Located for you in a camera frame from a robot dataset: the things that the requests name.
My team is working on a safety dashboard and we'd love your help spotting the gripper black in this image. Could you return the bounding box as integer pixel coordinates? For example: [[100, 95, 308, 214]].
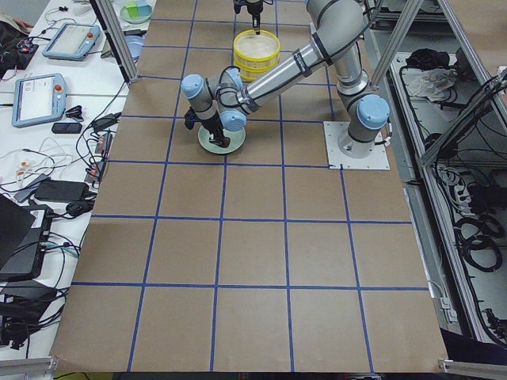
[[204, 116, 226, 146], [247, 2, 264, 35]]

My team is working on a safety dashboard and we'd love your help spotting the brown bun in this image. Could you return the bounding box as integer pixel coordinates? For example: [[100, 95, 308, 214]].
[[219, 137, 231, 149]]

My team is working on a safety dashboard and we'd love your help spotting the yellow bamboo steamer basket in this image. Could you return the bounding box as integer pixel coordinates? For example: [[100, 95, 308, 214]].
[[233, 29, 280, 70]]

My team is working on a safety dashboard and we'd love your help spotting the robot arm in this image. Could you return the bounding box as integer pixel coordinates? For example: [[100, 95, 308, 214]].
[[181, 0, 390, 159], [233, 0, 264, 35]]

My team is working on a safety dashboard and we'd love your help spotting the pale green plate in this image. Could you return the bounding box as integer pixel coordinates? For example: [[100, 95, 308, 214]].
[[198, 127, 246, 154]]

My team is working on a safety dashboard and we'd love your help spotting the blue plate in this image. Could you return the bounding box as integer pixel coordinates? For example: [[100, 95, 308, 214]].
[[124, 36, 144, 61]]

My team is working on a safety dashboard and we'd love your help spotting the green bowl with blocks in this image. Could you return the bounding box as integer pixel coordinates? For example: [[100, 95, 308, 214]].
[[120, 0, 153, 25]]

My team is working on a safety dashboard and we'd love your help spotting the black smartphone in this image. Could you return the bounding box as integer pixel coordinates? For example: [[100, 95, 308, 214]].
[[51, 122, 82, 135]]

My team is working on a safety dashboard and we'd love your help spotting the upper teach pendant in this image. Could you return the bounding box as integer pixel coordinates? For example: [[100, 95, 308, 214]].
[[42, 23, 101, 61]]

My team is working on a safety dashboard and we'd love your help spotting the teach pendant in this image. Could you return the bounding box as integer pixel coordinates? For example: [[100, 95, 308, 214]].
[[12, 73, 67, 128], [42, 23, 101, 61]]

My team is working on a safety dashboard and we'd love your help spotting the lower teach pendant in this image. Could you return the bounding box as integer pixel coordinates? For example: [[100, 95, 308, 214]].
[[12, 73, 67, 128]]

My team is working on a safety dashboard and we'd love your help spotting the white crumpled cloth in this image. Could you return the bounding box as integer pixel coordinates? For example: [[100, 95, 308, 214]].
[[407, 68, 458, 101]]

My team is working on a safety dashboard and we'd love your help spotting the black laptop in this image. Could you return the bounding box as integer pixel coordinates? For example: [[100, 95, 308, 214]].
[[1, 196, 53, 282]]

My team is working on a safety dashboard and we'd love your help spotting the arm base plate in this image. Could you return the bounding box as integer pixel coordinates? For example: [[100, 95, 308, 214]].
[[323, 121, 390, 170]]

